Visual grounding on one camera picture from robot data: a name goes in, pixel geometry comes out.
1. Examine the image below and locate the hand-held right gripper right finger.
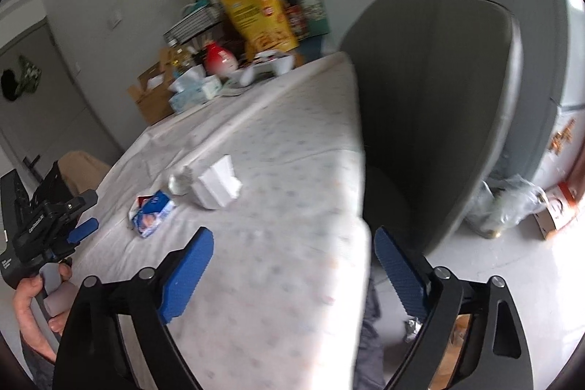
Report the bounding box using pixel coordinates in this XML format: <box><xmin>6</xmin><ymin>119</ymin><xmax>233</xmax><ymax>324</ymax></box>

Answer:
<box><xmin>374</xmin><ymin>227</ymin><xmax>535</xmax><ymax>390</ymax></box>

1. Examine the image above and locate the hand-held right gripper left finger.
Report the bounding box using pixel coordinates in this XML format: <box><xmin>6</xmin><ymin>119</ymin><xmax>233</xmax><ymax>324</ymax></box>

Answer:
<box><xmin>54</xmin><ymin>227</ymin><xmax>215</xmax><ymax>390</ymax></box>

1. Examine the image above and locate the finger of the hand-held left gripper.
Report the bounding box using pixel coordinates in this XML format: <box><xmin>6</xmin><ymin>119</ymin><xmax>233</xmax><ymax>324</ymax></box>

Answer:
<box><xmin>64</xmin><ymin>217</ymin><xmax>100</xmax><ymax>245</ymax></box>
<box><xmin>43</xmin><ymin>189</ymin><xmax>99</xmax><ymax>219</ymax></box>

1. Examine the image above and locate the blue white packet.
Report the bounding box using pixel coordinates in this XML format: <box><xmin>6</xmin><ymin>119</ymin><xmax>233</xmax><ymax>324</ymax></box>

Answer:
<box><xmin>129</xmin><ymin>190</ymin><xmax>177</xmax><ymax>239</ymax></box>

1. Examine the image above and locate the clear plastic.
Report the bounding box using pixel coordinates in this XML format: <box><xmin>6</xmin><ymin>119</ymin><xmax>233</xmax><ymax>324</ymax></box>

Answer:
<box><xmin>168</xmin><ymin>168</ymin><xmax>197</xmax><ymax>195</ymax></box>

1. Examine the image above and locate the white paper carton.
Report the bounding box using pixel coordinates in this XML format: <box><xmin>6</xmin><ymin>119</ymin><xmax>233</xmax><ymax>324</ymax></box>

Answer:
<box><xmin>196</xmin><ymin>155</ymin><xmax>242</xmax><ymax>209</ymax></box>

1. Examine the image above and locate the brown cardboard bin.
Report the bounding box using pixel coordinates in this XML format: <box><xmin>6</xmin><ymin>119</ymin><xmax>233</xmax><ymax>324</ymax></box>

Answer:
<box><xmin>432</xmin><ymin>312</ymin><xmax>483</xmax><ymax>390</ymax></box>

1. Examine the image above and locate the person's left hand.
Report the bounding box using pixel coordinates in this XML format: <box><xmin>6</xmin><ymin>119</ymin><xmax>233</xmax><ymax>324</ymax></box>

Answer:
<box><xmin>13</xmin><ymin>261</ymin><xmax>74</xmax><ymax>366</ymax></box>

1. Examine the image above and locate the beige chair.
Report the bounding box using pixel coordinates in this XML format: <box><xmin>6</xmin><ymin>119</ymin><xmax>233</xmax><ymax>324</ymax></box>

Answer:
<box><xmin>57</xmin><ymin>150</ymin><xmax>113</xmax><ymax>200</ymax></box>

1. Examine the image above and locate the crumpled silver foil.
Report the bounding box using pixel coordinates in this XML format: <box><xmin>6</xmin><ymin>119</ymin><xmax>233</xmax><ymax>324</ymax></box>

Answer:
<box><xmin>404</xmin><ymin>317</ymin><xmax>424</xmax><ymax>343</ymax></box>

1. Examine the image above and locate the floral white tablecloth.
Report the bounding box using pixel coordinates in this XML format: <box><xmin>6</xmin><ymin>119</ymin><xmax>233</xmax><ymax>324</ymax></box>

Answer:
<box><xmin>59</xmin><ymin>52</ymin><xmax>373</xmax><ymax>390</ymax></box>

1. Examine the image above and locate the grey door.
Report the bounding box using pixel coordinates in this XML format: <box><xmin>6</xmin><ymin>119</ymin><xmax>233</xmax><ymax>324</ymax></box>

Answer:
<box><xmin>0</xmin><ymin>18</ymin><xmax>125</xmax><ymax>174</ymax></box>

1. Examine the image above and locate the open cardboard box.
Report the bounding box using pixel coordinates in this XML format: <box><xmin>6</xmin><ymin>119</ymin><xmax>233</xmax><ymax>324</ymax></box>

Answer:
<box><xmin>127</xmin><ymin>47</ymin><xmax>184</xmax><ymax>126</ymax></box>

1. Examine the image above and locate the clear plastic bag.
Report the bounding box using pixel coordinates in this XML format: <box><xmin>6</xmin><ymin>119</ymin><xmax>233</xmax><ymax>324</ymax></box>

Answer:
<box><xmin>468</xmin><ymin>174</ymin><xmax>546</xmax><ymax>238</ymax></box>

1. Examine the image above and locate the blue tissue box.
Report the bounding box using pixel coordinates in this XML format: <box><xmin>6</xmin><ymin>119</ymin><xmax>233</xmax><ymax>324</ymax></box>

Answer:
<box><xmin>168</xmin><ymin>68</ymin><xmax>223</xmax><ymax>113</ymax></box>

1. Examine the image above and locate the orange white cardboard box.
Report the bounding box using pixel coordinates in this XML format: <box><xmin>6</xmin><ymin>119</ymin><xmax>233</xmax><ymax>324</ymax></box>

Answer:
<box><xmin>532</xmin><ymin>182</ymin><xmax>584</xmax><ymax>241</ymax></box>

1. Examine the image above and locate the grey chair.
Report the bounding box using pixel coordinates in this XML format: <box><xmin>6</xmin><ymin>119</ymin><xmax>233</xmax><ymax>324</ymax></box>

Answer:
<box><xmin>338</xmin><ymin>0</ymin><xmax>524</xmax><ymax>263</ymax></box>

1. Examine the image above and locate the red white vase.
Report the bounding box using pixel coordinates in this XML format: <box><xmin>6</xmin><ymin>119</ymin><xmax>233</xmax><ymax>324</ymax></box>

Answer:
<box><xmin>203</xmin><ymin>42</ymin><xmax>239</xmax><ymax>76</ymax></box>

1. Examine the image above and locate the cluster of yellow fridge magnets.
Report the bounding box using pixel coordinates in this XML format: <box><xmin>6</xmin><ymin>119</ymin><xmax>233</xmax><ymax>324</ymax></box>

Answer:
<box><xmin>548</xmin><ymin>120</ymin><xmax>577</xmax><ymax>156</ymax></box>

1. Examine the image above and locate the white handheld device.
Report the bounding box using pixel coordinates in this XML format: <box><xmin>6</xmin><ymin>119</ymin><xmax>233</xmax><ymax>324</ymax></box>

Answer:
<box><xmin>240</xmin><ymin>51</ymin><xmax>295</xmax><ymax>87</ymax></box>

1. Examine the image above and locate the yellow snack bag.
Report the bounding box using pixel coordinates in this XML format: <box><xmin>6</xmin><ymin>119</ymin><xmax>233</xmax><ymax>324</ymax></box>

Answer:
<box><xmin>222</xmin><ymin>0</ymin><xmax>300</xmax><ymax>53</ymax></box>

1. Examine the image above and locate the dark sauce bottle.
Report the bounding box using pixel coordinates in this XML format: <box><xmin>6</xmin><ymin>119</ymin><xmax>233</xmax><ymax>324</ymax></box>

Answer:
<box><xmin>282</xmin><ymin>0</ymin><xmax>308</xmax><ymax>40</ymax></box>

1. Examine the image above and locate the pale blue refrigerator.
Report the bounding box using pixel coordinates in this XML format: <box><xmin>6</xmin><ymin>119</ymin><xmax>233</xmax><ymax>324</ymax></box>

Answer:
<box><xmin>457</xmin><ymin>0</ymin><xmax>585</xmax><ymax>208</ymax></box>

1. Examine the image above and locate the black wire basket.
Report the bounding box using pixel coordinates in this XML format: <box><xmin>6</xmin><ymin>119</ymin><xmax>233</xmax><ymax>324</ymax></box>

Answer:
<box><xmin>163</xmin><ymin>4</ymin><xmax>224</xmax><ymax>46</ymax></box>

